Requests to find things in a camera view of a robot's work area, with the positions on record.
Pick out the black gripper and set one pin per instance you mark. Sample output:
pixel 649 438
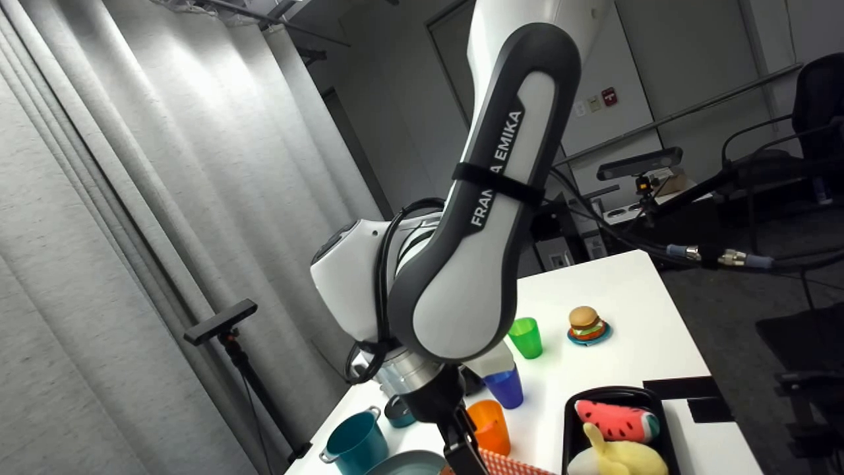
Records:
pixel 435 396

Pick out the watermelon slice plushie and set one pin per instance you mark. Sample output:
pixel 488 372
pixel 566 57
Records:
pixel 616 420

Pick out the yellow banana plushie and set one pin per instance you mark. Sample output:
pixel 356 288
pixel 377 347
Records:
pixel 620 459

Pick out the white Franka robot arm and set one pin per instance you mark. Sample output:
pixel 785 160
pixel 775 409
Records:
pixel 475 264

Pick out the orange checkered box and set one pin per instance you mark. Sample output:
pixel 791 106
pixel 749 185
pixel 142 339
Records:
pixel 514 465

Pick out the black plastic tray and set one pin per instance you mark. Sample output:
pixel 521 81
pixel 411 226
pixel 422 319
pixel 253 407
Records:
pixel 673 445

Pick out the orange plastic cup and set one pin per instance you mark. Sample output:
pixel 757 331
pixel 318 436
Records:
pixel 492 430

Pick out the grey-blue toy plate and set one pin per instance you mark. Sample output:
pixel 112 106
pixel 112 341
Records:
pixel 404 465

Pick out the blue plastic cup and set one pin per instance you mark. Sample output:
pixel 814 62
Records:
pixel 504 392

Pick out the teal toy pot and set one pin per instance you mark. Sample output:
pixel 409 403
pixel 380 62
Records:
pixel 356 445

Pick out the green plastic cup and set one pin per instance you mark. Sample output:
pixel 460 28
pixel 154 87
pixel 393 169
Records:
pixel 529 339

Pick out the toy burger with teal base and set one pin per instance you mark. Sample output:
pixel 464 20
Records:
pixel 587 322

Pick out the black tripod stand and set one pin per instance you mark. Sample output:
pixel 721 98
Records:
pixel 226 319

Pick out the grey pleated curtain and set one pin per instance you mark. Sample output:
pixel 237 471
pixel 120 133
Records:
pixel 132 219

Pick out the black office chair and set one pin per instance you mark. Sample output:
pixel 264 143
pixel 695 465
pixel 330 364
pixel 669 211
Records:
pixel 814 114

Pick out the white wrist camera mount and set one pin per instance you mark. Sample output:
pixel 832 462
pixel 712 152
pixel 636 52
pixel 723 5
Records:
pixel 492 360

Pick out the red wall fire alarm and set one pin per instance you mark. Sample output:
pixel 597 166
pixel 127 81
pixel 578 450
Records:
pixel 609 95

